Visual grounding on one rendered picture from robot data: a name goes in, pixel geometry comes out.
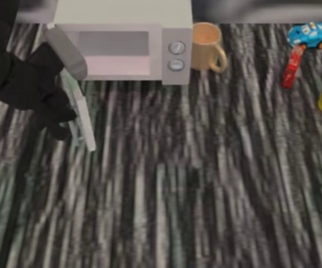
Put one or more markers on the white toy microwave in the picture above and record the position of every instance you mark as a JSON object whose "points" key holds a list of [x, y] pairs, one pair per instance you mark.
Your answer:
{"points": [[121, 16]]}

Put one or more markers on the grey round control knob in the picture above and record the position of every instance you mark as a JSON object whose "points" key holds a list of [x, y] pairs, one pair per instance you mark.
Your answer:
{"points": [[176, 47], [176, 65]]}

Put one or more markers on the beige mug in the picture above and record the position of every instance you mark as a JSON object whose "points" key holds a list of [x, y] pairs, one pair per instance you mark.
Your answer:
{"points": [[205, 47]]}

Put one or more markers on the red snack packet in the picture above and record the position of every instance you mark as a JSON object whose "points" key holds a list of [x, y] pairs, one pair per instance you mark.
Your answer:
{"points": [[292, 67]]}

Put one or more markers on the blue toy car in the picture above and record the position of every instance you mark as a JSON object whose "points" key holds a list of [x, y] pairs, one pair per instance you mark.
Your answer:
{"points": [[308, 33]]}

